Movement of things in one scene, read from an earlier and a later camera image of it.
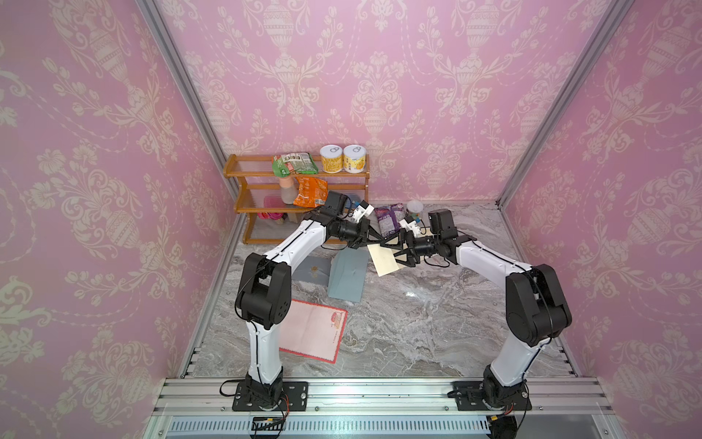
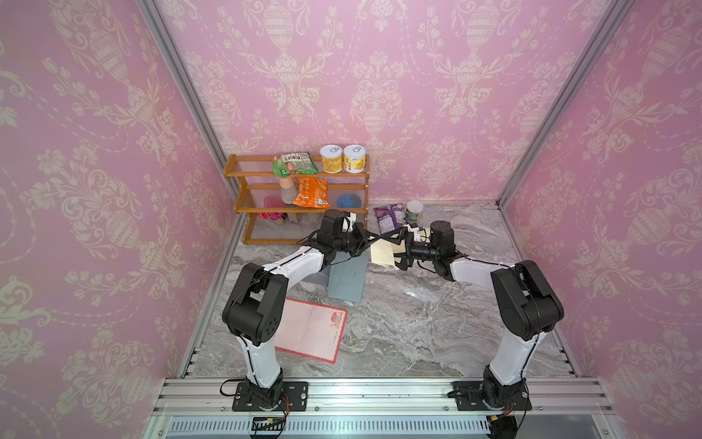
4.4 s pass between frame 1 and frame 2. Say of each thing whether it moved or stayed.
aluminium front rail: stayed
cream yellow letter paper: moved
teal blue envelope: stayed
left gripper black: moved
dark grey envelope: stayed
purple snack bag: stayed
